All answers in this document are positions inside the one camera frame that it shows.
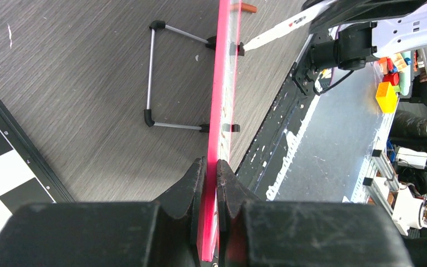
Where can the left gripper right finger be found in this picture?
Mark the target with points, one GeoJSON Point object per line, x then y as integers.
{"type": "Point", "coordinates": [287, 233]}

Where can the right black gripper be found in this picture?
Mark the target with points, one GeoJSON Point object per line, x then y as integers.
{"type": "Point", "coordinates": [354, 11]}

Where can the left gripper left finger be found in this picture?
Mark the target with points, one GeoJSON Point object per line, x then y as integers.
{"type": "Point", "coordinates": [161, 232]}

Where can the white marker pen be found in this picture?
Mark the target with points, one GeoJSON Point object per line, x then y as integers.
{"type": "Point", "coordinates": [285, 27]}

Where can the brown marker cap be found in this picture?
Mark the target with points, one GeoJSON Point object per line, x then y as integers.
{"type": "Point", "coordinates": [244, 7]}

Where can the pink framed whiteboard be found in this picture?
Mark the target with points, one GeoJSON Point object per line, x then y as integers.
{"type": "Point", "coordinates": [227, 46]}

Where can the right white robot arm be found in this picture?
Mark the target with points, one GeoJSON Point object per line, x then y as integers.
{"type": "Point", "coordinates": [374, 29]}

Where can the yellow toy block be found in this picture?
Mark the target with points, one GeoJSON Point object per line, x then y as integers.
{"type": "Point", "coordinates": [386, 97]}

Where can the black white checkerboard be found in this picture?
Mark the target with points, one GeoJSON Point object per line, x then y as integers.
{"type": "Point", "coordinates": [25, 176]}

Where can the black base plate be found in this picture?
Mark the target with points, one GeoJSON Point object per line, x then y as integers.
{"type": "Point", "coordinates": [264, 166]}

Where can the aluminium front rail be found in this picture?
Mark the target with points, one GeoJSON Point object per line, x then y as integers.
{"type": "Point", "coordinates": [376, 181]}

